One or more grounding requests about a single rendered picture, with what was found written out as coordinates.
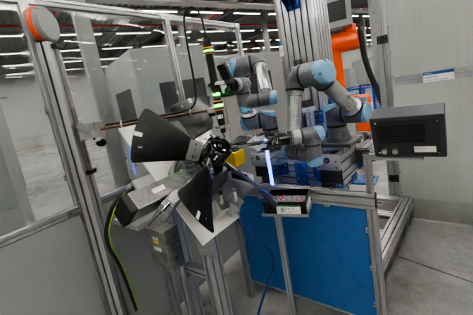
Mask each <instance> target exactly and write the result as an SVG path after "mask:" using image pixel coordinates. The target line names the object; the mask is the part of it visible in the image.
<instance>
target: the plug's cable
mask: <svg viewBox="0 0 473 315"><path fill-rule="evenodd" d="M133 190H134V188H133V187H131V188H129V189H127V190H126V191H124V192H122V193H121V194H120V195H118V196H117V197H116V198H115V200H114V201H113V203H112V205H111V207H110V209H109V211H108V215H107V218H106V223H105V227H104V240H105V243H106V247H107V249H108V251H109V253H110V254H111V256H112V258H113V259H114V261H115V263H116V264H117V266H118V268H119V270H120V273H121V275H122V278H123V280H124V282H125V285H126V287H127V291H128V293H129V295H130V299H131V301H132V304H133V307H134V310H135V311H137V310H138V309H139V305H138V303H137V299H136V297H135V294H134V291H133V289H132V285H131V283H130V280H129V278H128V275H127V272H126V271H125V268H124V266H123V264H122V262H121V260H120V258H119V256H118V254H117V252H116V251H115V249H114V247H113V245H112V242H111V234H110V232H111V222H112V218H113V215H114V212H115V209H116V207H115V206H116V205H117V204H116V203H117V202H118V201H119V199H120V196H122V195H125V194H127V193H129V192H131V191H133ZM108 226H109V227H108ZM108 237H109V240H108ZM109 241H110V243H109ZM110 244H111V245H110ZM111 247H112V249H113V250H112V249H111ZM113 251H114V252H113ZM116 255H117V257H118V258H117V257H116ZM118 259H119V260H120V262H119V260H118ZM120 263H121V264H120ZM121 265H122V267H121ZM122 268H123V269H124V271H125V273H124V271H123V269H122ZM125 274H126V276H127V278H126V276H125ZM127 279H128V281H129V283H128V281H127ZM129 284H130V285H129ZM130 287H131V289H132V290H131V289H130ZM132 293H133V294H132ZM133 295H134V297H133ZM134 299H135V301H136V303H137V305H136V303H135V301H134ZM137 307H138V308H137Z"/></svg>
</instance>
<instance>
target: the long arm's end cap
mask: <svg viewBox="0 0 473 315"><path fill-rule="evenodd" d="M137 211H138V208H137V206H136V205H135V204H134V202H133V201H132V199H131V197H130V196H129V195H128V193H127V194H125V195H122V196H120V199H119V201H118V203H117V205H116V209H115V212H114V215H115V216H116V218H117V219H118V221H119V222H120V224H121V225H122V227H123V228H124V227H126V226H127V225H129V224H130V223H131V221H132V220H133V218H134V216H135V214H136V213H137Z"/></svg>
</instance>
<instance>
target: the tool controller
mask: <svg viewBox="0 0 473 315"><path fill-rule="evenodd" d="M370 128H371V132H372V140H373V145H374V153H375V156H380V157H446V156H447V131H446V108H445V103H432V104H424V105H409V106H401V107H393V108H378V109H374V110H373V112H372V114H371V116H370Z"/></svg>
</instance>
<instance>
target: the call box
mask: <svg viewBox="0 0 473 315"><path fill-rule="evenodd" d="M225 162H228V163H229V164H230V165H232V166H233V167H237V166H239V165H241V164H243V163H245V162H246V161H245V156H244V149H238V150H237V151H232V153H231V155H230V156H229V157H228V159H227V160H226V161H225Z"/></svg>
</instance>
